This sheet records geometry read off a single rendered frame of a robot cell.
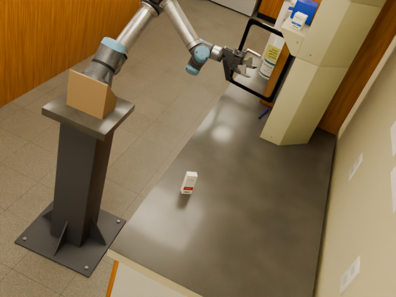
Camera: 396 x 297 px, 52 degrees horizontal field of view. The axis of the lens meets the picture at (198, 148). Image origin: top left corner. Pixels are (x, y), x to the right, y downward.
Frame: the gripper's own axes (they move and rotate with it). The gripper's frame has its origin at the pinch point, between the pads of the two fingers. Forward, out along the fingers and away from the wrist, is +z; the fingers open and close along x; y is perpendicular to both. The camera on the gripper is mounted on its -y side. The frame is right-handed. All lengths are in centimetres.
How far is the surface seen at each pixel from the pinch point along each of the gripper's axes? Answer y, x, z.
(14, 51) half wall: -77, 36, -178
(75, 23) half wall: -76, 117, -178
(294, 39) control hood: 28.8, -13.9, 12.7
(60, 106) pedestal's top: -26, -61, -72
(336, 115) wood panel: -13, 23, 51
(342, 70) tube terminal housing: 20.4, -2.5, 38.8
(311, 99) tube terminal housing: 3.9, -9.6, 31.8
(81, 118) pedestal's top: -26, -63, -60
